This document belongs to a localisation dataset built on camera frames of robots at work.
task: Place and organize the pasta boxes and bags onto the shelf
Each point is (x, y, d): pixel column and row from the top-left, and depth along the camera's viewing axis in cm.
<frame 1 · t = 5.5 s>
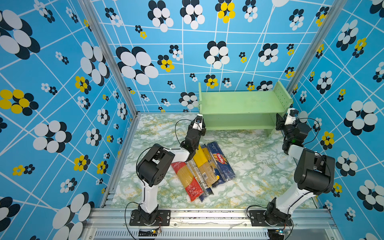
left hand: (199, 118, 90), fingers open
right hand: (283, 113, 88), fingers open
light green wooden shelf: (243, 110, 119), point 4 cm above the table
red spaghetti bag: (188, 179, 85), point 3 cm above the table
clear white-label spaghetti bag: (200, 178, 86), point 3 cm above the table
yellow top spaghetti bag: (206, 170, 86), point 5 cm above the table
blue clear spaghetti bag: (209, 156, 95), point 3 cm above the table
blue Barilla spaghetti box: (225, 169, 88), point 4 cm above the table

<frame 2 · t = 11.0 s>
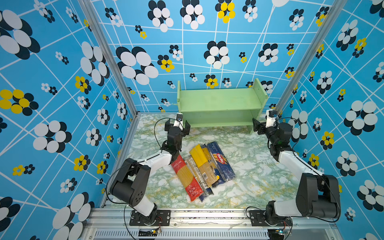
left hand: (178, 119, 87), fingers open
right hand: (261, 117, 84), fingers open
light green wooden shelf: (221, 107, 88), point 28 cm above the table
the other named things where they were.

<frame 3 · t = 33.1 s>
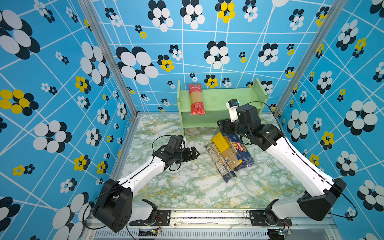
left hand: (194, 154, 83), fingers open
right hand: (224, 120, 72), fingers open
red spaghetti bag: (197, 106, 82), point 32 cm above the table
clear white-label spaghetti bag: (220, 162, 92), point 3 cm above the table
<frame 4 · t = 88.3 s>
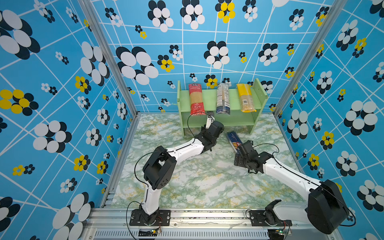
left hand: (212, 124, 90), fingers open
right hand: (243, 160, 87), fingers open
clear white-label spaghetti bag: (223, 106, 84), point 31 cm above the table
yellow top spaghetti bag: (246, 102, 84), point 32 cm above the table
